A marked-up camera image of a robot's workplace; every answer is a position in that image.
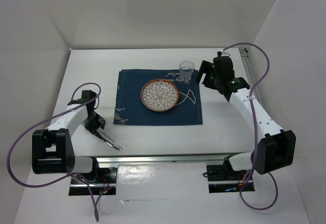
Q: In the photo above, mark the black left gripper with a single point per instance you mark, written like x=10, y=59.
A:
x=100, y=121

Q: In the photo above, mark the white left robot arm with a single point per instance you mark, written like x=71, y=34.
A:
x=52, y=148

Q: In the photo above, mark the aluminium front rail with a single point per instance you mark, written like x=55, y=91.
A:
x=163, y=158

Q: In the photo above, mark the silver table knife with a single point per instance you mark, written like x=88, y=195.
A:
x=109, y=142

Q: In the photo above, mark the aluminium rail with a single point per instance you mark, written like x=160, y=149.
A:
x=245, y=57
x=163, y=158

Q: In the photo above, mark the aluminium right side rail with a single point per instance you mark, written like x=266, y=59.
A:
x=245, y=57

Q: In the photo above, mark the silver fork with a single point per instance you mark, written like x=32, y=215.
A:
x=103, y=134

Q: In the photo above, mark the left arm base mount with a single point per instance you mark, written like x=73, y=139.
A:
x=102, y=180

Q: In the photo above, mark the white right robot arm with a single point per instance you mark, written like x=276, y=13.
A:
x=273, y=146

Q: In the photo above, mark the floral ceramic plate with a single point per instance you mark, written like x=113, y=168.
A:
x=159, y=95

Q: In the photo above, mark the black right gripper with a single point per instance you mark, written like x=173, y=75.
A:
x=206, y=67

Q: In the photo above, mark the clear plastic cup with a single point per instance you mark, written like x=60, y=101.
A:
x=186, y=69

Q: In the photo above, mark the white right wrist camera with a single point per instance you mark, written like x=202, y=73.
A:
x=223, y=53

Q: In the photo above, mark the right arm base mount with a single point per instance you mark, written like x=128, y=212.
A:
x=221, y=181

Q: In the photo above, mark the blue fish placemat cloth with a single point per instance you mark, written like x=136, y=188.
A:
x=130, y=110

